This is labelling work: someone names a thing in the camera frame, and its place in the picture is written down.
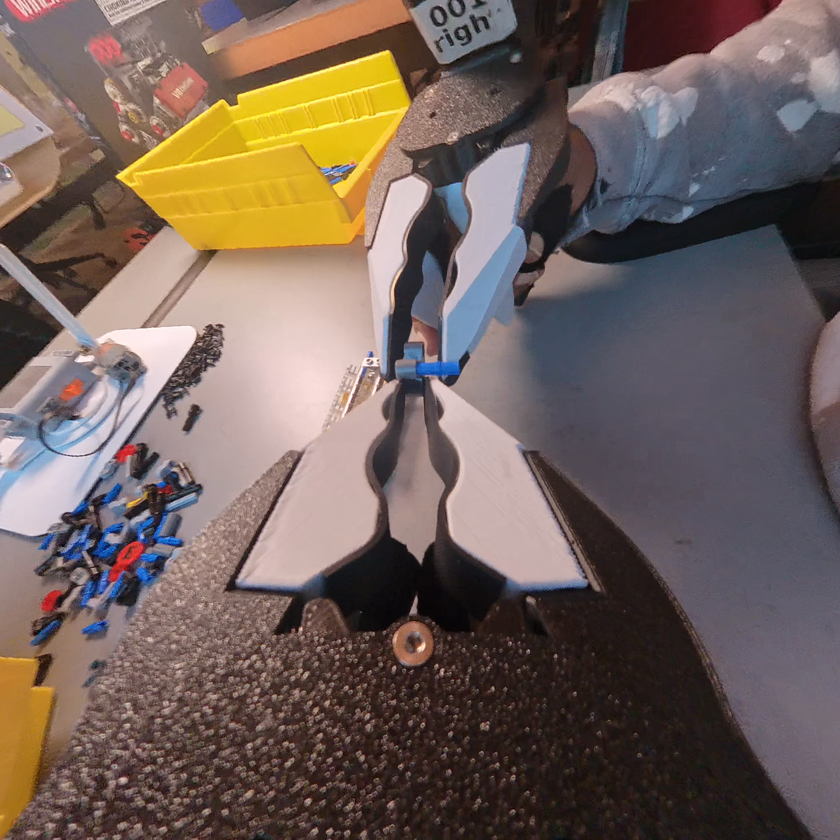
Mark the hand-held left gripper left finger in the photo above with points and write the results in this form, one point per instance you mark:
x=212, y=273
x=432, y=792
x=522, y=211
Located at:
x=315, y=519

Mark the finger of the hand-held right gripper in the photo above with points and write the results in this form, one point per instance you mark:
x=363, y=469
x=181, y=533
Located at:
x=391, y=250
x=492, y=236

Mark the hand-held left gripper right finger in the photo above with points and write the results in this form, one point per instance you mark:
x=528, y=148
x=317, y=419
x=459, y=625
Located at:
x=515, y=519

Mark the pile of blue black pegs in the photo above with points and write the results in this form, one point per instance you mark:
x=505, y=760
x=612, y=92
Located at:
x=337, y=171

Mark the small grey angled beam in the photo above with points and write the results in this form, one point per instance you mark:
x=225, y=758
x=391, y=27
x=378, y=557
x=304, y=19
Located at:
x=411, y=365

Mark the small blue peg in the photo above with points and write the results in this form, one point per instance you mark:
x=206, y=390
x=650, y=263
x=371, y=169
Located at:
x=444, y=366

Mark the transparent brick engine model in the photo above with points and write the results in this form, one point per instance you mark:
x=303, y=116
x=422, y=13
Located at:
x=352, y=394

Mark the person's right forearm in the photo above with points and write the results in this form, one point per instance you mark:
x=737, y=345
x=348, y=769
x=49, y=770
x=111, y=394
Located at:
x=709, y=118

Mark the grey desk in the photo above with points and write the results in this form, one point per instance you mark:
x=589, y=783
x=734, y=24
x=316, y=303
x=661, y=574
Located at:
x=656, y=394

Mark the heap of black pins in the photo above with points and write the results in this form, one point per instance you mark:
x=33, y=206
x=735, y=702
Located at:
x=194, y=357

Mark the pile of mixed brick parts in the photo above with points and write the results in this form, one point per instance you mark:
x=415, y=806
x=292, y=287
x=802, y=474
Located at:
x=112, y=538

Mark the white book stand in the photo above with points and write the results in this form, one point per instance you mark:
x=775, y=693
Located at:
x=145, y=394

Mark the red rounded object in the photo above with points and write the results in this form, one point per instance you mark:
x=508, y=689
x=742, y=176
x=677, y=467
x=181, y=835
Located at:
x=696, y=26

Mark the small grey motor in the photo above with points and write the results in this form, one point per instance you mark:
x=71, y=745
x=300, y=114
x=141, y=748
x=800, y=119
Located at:
x=122, y=365

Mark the colourful printed box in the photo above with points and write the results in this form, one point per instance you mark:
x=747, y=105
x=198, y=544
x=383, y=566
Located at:
x=118, y=79

